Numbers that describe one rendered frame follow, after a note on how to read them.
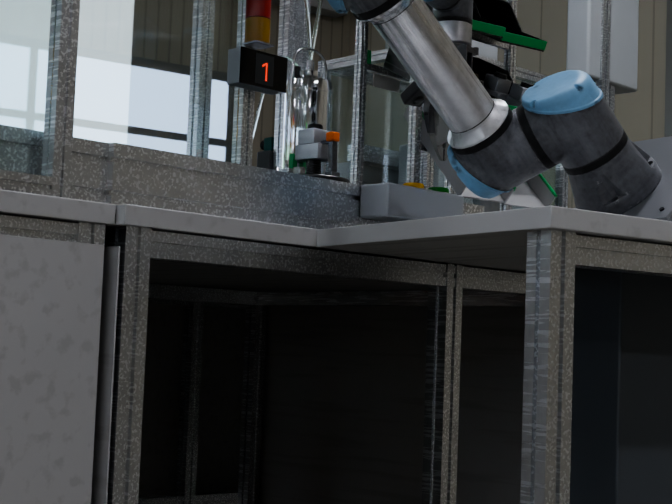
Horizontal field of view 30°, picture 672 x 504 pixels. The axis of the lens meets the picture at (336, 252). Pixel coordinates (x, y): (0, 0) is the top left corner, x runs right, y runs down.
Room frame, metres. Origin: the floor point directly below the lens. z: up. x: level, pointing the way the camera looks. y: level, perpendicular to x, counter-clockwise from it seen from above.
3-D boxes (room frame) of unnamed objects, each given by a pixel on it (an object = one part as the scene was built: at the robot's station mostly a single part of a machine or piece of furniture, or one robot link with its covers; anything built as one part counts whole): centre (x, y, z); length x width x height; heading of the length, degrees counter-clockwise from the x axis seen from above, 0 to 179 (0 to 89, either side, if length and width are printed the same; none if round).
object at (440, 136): (2.31, -0.19, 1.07); 0.06 x 0.03 x 0.09; 45
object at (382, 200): (2.28, -0.14, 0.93); 0.21 x 0.07 x 0.06; 135
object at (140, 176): (2.19, 0.04, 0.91); 0.89 x 0.06 x 0.11; 135
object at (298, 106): (3.48, 0.09, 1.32); 0.14 x 0.14 x 0.38
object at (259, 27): (2.44, 0.17, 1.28); 0.05 x 0.05 x 0.05
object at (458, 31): (2.32, -0.20, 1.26); 0.08 x 0.08 x 0.05
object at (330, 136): (2.37, 0.02, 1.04); 0.04 x 0.02 x 0.08; 45
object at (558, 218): (2.14, -0.45, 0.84); 0.90 x 0.70 x 0.03; 124
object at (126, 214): (2.81, 0.27, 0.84); 1.50 x 1.41 x 0.03; 135
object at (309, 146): (2.41, 0.06, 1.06); 0.08 x 0.04 x 0.07; 45
